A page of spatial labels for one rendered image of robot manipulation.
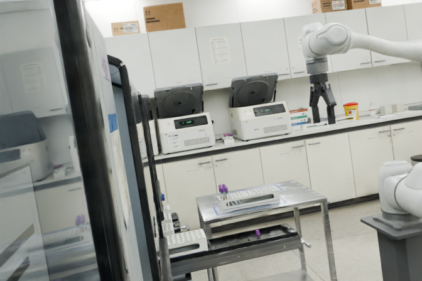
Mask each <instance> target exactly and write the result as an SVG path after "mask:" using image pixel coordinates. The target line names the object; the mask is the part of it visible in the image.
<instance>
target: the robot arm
mask: <svg viewBox="0 0 422 281"><path fill-rule="evenodd" d="M301 46H302V51H303V56H304V57H305V61H306V70H307V74H310V76H309V78H310V83H311V84H313V86H311V87H310V101H309V107H311V109H312V115H313V123H314V124H316V123H320V114H319V108H318V101H319V98H320V96H322V97H323V99H324V101H325V103H326V105H327V117H328V124H329V125H331V124H336V121H335V111H334V106H336V105H337V103H336V101H335V98H334V96H333V93H332V90H331V87H330V84H329V83H328V84H326V83H325V82H327V81H328V74H327V73H326V72H327V71H329V69H328V60H327V55H337V54H345V53H346V52H348V51H349V50H351V49H355V48H360V49H365V50H369V51H373V52H375V53H378V54H382V55H386V56H392V57H396V58H403V59H406V60H411V61H415V62H419V63H422V39H421V40H413V41H402V42H394V41H388V40H384V39H380V38H376V37H374V36H370V35H366V34H360V33H354V32H353V31H351V29H350V28H349V27H348V26H344V25H342V24H340V23H328V24H326V25H324V26H323V25H322V24H321V23H319V22H313V23H309V24H306V25H305V26H304V27H303V29H302V33H301ZM378 189H379V198H380V202H381V211H382V214H381V215H375V216H373V217H372V219H373V220H375V221H378V222H380V223H383V224H385V225H387V226H389V227H391V228H393V229H394V230H395V231H403V230H405V229H408V228H414V227H417V226H422V162H419V163H417V164H416V165H414V166H412V165H411V164H410V163H409V162H407V161H405V160H397V161H387V162H385V163H384V164H383V165H382V166H381V168H380V170H379V174H378Z"/></svg>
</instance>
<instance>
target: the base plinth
mask: <svg viewBox="0 0 422 281"><path fill-rule="evenodd" d="M376 199H380V198H379V193H376V194H370V195H367V196H361V197H357V198H352V199H346V200H343V201H337V202H333V203H329V204H327V206H328V209H333V208H338V207H342V206H348V205H351V204H357V203H363V202H366V201H372V200H376ZM321 210H322V209H321V205H318V206H312V207H309V208H303V209H299V215H305V214H308V213H314V212H317V211H321ZM290 217H294V211H287V212H284V213H278V214H274V215H268V216H262V217H258V218H253V219H249V220H244V221H238V222H234V223H229V224H225V225H221V226H215V227H211V229H212V233H217V232H221V231H226V230H232V229H236V228H242V227H245V226H251V225H256V224H260V223H265V222H269V221H275V220H280V219H284V218H290Z"/></svg>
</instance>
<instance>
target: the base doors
mask: <svg viewBox="0 0 422 281"><path fill-rule="evenodd" d="M401 128H405V129H401ZM394 129H401V130H394ZM386 130H390V131H389V132H382V131H386ZM411 130H413V132H409V133H408V131H411ZM379 131H380V132H381V133H380V132H379ZM393 134H395V136H393ZM388 135H391V136H390V137H388ZM370 137H376V138H375V139H368V140H367V138H370ZM390 138H391V140H392V143H390ZM317 142H320V144H313V143H317ZM308 144H313V145H308ZM301 145H304V146H303V147H296V146H301ZM293 146H294V147H295V148H293ZM287 152H289V153H290V154H286V155H281V156H279V154H282V153H287ZM420 154H422V120H419V121H414V122H407V123H403V124H396V125H388V126H384V127H377V128H373V129H366V130H359V131H355V132H348V133H344V134H337V135H330V136H326V137H319V138H315V139H308V140H301V141H296V142H289V143H285V144H278V145H273V146H266V147H259V148H255V149H248V150H244V151H237V152H230V153H226V154H219V155H215V156H209V157H202V158H198V159H190V160H186V161H178V162H171V163H167V164H162V165H163V168H162V165H161V164H160V165H156V172H157V177H158V180H159V181H160V187H161V193H162V194H164V196H165V200H164V201H162V202H163V205H167V204H169V206H170V213H174V212H176V213H177V214H178V218H179V220H180V225H181V227H182V226H185V223H188V226H189V229H190V231H193V230H199V229H200V221H199V216H198V208H197V202H196V199H195V198H196V197H200V196H206V195H211V194H217V193H219V185H220V184H221V186H222V184H225V185H226V186H227V187H228V191H235V190H238V189H245V188H252V187H256V186H262V185H267V184H273V183H280V182H284V181H290V180H295V181H296V182H298V183H300V184H302V185H304V186H306V187H308V188H310V189H312V190H314V191H315V192H317V193H319V194H321V195H323V196H325V197H326V198H327V199H328V200H329V201H330V203H333V202H337V201H343V200H346V199H352V198H357V197H361V196H367V195H370V194H376V193H379V189H378V174H379V170H380V168H381V166H382V165H383V164H384V163H385V162H387V161H397V160H405V161H407V162H409V163H410V164H411V159H410V157H411V156H415V155H420ZM225 158H227V160H223V161H215V160H220V159H225ZM208 161H209V162H210V163H206V164H198V163H203V162H208ZM212 162H213V163H212ZM215 165H217V167H215ZM210 166H211V167H212V168H209V167H210ZM192 169H194V170H195V171H191V172H184V171H188V170H192ZM163 173H164V177H163ZM164 178H165V180H164ZM215 183H216V184H215ZM165 186H166V189H165ZM166 194H167V197H166ZM167 198H168V200H167ZM287 211H293V208H291V209H284V210H281V211H274V212H270V213H264V214H260V215H254V216H248V217H244V218H238V219H234V220H228V221H222V222H218V223H211V224H210V225H211V227H215V226H221V225H225V224H229V223H234V222H238V221H244V220H249V219H253V218H258V217H262V216H268V215H274V214H278V213H284V212H287Z"/></svg>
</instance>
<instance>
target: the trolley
mask: <svg viewBox="0 0 422 281"><path fill-rule="evenodd" d="M268 186H274V187H276V188H277V189H279V195H280V200H281V202H280V203H274V204H266V205H262V206H256V207H252V208H246V209H239V210H235V211H231V212H227V213H221V212H220V210H219V206H218V201H217V196H219V195H220V193H217V194H211V195H206V196H200V197H196V198H195V199H196V202H197V208H198V216H199V221H200V229H203V231H204V233H205V236H206V234H207V236H206V238H207V239H211V238H212V229H211V225H210V224H211V223H218V222H221V221H228V220H234V219H238V218H244V217H248V216H254V215H260V214H264V213H270V212H274V211H281V210H284V209H291V208H293V211H294V216H295V225H296V231H297V232H298V233H299V234H300V235H301V237H302V233H301V224H300V216H299V210H298V207H300V206H307V205H311V204H317V203H319V204H320V205H321V209H322V218H323V227H324V232H325V241H326V247H327V256H328V265H329V271H330V280H331V281H337V273H336V268H335V259H334V253H333V244H332V235H331V229H330V220H329V215H328V206H327V204H329V203H330V201H329V200H328V199H327V198H326V197H325V196H323V195H321V194H319V193H317V192H315V191H314V190H312V189H310V188H308V187H306V186H304V185H302V184H300V183H298V182H296V181H295V180H290V181H284V182H280V183H273V184H267V185H262V186H256V187H252V188H245V189H238V190H235V191H228V194H229V193H236V192H240V191H247V190H251V189H257V188H264V187H268ZM205 230H206V232H205ZM302 249H303V252H301V251H300V250H299V253H300V262H301V269H299V270H294V271H290V272H285V273H279V274H276V275H270V276H267V277H261V278H255V279H252V280H246V281H314V280H313V279H312V278H311V277H310V276H309V274H308V273H307V270H306V261H305V253H304V247H303V244H302ZM207 275H208V281H219V276H218V271H217V267H214V268H212V269H211V268H208V269H207ZM212 276H213V278H212Z"/></svg>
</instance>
